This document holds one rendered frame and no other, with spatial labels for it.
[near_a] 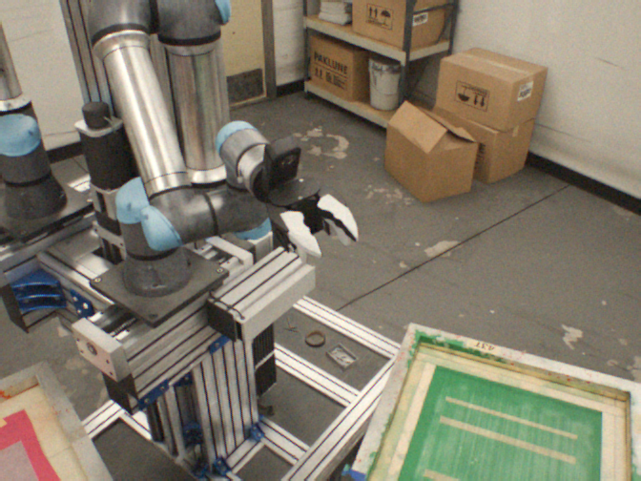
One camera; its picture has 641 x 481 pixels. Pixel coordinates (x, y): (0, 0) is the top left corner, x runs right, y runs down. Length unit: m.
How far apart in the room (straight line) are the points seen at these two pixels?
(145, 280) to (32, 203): 0.47
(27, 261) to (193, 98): 0.75
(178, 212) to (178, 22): 0.34
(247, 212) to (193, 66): 0.31
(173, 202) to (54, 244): 0.81
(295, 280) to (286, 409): 1.03
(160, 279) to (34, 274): 0.51
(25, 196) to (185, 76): 0.67
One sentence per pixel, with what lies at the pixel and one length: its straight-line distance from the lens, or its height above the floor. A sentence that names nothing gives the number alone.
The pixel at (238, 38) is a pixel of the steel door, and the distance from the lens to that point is 5.31.
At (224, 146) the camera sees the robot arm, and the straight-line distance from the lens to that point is 0.99.
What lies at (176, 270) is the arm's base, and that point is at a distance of 1.33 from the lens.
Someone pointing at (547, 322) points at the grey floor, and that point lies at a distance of 3.28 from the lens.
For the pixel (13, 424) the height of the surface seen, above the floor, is 0.96.
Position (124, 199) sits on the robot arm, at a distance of 1.26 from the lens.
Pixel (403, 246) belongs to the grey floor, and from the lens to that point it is 3.61.
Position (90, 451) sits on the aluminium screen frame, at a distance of 1.45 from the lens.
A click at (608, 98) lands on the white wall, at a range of 4.25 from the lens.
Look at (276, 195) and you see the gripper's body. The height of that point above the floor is 1.68.
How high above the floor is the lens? 2.11
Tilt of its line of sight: 36 degrees down
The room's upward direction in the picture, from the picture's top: straight up
